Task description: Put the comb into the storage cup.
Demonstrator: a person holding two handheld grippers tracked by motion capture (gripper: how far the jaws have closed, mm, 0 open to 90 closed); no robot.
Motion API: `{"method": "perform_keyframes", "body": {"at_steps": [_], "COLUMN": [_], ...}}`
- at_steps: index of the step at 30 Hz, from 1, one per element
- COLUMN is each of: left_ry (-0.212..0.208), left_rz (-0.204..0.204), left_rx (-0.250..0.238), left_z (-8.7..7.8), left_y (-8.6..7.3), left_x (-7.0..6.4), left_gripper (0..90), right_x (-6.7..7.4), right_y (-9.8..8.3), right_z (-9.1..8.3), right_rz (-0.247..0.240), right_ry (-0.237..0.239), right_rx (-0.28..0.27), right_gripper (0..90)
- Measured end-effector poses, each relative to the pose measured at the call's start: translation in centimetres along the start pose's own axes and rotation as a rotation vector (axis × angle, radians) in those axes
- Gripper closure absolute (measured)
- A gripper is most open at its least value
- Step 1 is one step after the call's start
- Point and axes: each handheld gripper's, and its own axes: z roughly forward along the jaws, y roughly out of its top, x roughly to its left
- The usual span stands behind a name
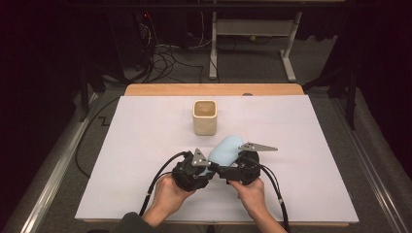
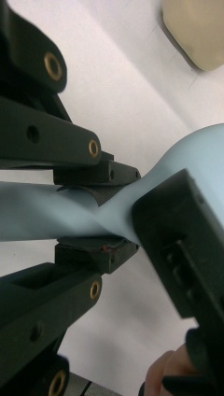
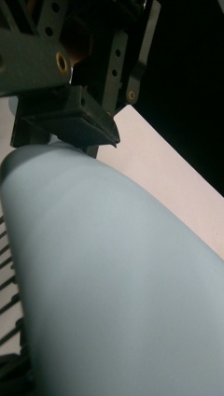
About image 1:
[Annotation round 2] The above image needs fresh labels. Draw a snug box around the person's left hand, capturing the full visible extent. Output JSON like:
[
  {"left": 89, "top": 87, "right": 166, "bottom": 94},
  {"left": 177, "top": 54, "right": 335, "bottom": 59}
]
[{"left": 151, "top": 174, "right": 196, "bottom": 222}]

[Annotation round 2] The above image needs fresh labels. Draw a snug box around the white paper sheet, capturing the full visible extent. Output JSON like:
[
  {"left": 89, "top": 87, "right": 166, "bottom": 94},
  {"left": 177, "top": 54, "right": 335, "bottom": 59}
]
[{"left": 75, "top": 94, "right": 360, "bottom": 224}]

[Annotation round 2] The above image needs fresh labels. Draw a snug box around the wooden table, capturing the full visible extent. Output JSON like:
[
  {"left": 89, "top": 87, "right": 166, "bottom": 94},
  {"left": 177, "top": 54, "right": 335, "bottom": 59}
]
[{"left": 82, "top": 83, "right": 351, "bottom": 227}]

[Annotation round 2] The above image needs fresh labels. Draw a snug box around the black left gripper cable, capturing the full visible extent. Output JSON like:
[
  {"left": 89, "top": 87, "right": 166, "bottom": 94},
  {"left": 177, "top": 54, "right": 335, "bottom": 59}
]
[{"left": 138, "top": 150, "right": 189, "bottom": 217}]

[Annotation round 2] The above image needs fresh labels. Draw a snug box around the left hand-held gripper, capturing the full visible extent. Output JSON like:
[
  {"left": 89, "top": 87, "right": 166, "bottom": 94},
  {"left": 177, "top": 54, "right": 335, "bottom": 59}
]
[{"left": 171, "top": 148, "right": 217, "bottom": 193}]

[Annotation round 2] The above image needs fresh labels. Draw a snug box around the light blue rice paddle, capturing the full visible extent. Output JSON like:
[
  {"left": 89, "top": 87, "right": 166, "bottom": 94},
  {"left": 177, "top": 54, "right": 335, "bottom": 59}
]
[{"left": 199, "top": 134, "right": 246, "bottom": 178}]

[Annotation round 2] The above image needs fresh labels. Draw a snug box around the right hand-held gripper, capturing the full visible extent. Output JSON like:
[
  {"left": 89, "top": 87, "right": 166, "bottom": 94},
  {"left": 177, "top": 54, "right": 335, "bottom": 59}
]
[{"left": 217, "top": 141, "right": 279, "bottom": 186}]

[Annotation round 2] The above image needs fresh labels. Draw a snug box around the dark computer tower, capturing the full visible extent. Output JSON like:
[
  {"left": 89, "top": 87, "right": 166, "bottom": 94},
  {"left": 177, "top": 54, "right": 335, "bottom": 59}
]
[{"left": 108, "top": 11, "right": 155, "bottom": 72}]

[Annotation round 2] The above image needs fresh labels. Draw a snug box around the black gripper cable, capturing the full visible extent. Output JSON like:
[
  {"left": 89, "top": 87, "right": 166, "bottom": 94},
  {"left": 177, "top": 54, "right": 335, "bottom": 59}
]
[
  {"left": 138, "top": 150, "right": 189, "bottom": 217},
  {"left": 257, "top": 163, "right": 292, "bottom": 233}
]

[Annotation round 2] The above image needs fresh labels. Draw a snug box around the beige square cup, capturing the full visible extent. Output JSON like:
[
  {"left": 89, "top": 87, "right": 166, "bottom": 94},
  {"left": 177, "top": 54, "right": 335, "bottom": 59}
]
[{"left": 191, "top": 99, "right": 219, "bottom": 137}]

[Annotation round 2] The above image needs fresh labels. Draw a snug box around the person's right hand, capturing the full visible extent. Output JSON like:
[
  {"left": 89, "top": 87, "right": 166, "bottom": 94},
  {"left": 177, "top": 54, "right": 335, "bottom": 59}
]
[{"left": 228, "top": 178, "right": 269, "bottom": 216}]

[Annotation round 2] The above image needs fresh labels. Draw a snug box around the black floor cable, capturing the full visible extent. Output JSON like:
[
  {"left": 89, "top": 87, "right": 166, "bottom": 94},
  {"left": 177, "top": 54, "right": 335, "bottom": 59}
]
[{"left": 74, "top": 96, "right": 121, "bottom": 179}]

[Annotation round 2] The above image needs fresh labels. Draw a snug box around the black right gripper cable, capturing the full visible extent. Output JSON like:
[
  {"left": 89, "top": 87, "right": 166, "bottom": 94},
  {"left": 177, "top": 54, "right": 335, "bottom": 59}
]
[{"left": 257, "top": 163, "right": 292, "bottom": 233}]

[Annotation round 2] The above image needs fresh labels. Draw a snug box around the black metal stand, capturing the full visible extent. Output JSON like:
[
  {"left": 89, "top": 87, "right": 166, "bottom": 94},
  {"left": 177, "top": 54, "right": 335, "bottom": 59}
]
[
  {"left": 78, "top": 63, "right": 107, "bottom": 123},
  {"left": 302, "top": 60, "right": 360, "bottom": 131}
]

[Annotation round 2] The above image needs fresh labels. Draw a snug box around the tangle of black cables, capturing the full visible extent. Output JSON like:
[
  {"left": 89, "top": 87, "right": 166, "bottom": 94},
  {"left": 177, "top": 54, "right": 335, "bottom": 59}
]
[{"left": 141, "top": 43, "right": 215, "bottom": 83}]

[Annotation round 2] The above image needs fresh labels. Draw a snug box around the white metal desk frame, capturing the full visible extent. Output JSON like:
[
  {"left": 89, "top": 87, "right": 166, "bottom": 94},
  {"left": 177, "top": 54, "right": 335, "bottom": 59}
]
[{"left": 208, "top": 11, "right": 304, "bottom": 83}]

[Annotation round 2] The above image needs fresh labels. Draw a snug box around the silver metal floor rail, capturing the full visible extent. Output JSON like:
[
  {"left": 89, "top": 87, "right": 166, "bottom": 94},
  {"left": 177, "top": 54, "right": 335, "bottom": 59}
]
[
  {"left": 18, "top": 92, "right": 100, "bottom": 233},
  {"left": 329, "top": 96, "right": 412, "bottom": 233}
]

